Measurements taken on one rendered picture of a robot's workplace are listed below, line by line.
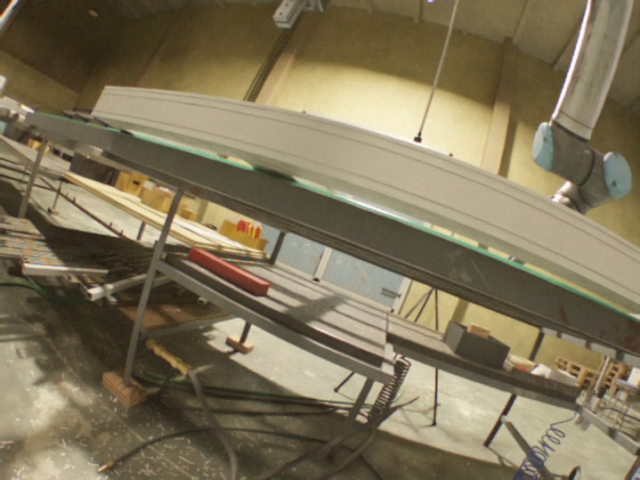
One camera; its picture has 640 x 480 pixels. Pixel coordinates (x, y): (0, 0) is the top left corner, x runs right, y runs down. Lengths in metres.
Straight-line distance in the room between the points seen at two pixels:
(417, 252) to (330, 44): 9.43
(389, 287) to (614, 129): 8.47
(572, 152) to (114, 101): 0.89
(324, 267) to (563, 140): 6.59
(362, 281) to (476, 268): 6.52
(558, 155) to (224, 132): 0.58
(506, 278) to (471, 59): 9.18
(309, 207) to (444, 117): 7.76
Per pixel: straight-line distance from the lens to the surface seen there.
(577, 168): 0.66
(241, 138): 0.41
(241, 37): 11.39
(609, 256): 0.44
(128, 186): 2.25
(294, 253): 7.21
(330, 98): 8.45
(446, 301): 6.67
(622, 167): 0.72
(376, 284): 6.85
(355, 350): 0.78
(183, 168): 0.53
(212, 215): 7.98
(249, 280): 0.89
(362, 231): 0.39
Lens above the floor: 0.78
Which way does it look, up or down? 1 degrees up
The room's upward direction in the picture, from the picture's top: 22 degrees clockwise
